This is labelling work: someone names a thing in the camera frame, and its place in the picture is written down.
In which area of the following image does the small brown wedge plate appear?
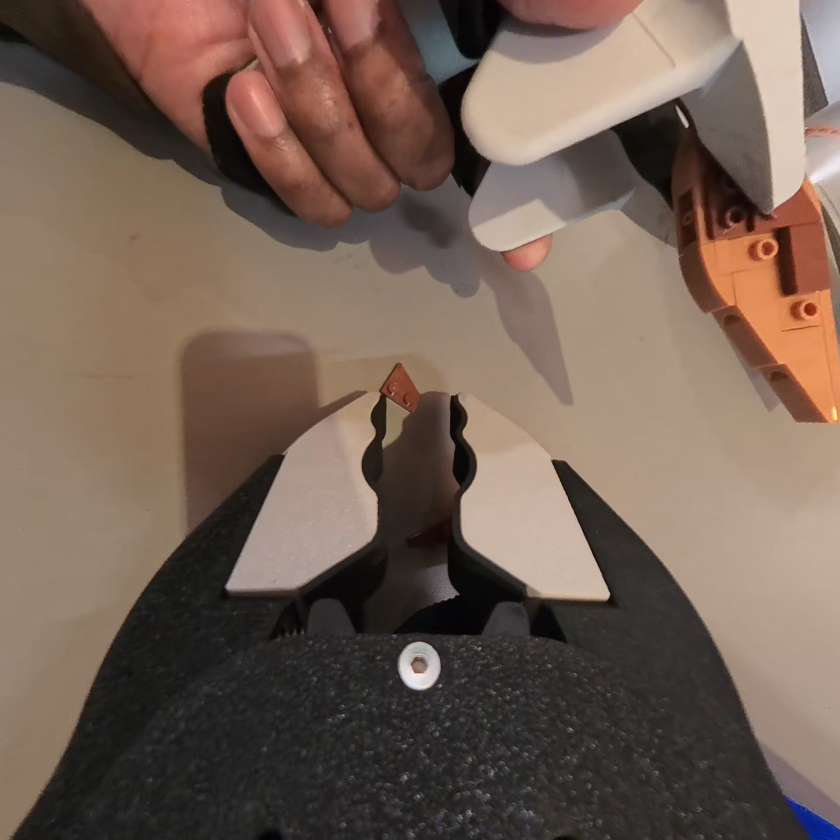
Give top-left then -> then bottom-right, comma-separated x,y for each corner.
379,363 -> 422,414

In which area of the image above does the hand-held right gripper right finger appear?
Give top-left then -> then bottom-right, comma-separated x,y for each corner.
448,392 -> 611,601

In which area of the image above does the person's left forearm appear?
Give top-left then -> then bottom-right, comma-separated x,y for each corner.
0,0 -> 152,112

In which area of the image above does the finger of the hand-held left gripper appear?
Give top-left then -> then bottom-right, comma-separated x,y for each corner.
682,0 -> 809,219

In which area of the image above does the blue storage bin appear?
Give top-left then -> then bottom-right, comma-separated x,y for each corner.
781,794 -> 840,840

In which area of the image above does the light grey desk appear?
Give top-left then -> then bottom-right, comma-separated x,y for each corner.
0,79 -> 840,821

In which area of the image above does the person's left hand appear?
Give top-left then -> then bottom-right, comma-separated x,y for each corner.
105,0 -> 644,273

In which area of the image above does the orange toy brick model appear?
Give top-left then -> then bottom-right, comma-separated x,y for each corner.
669,125 -> 840,424

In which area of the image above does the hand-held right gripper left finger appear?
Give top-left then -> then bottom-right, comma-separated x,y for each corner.
225,392 -> 388,598

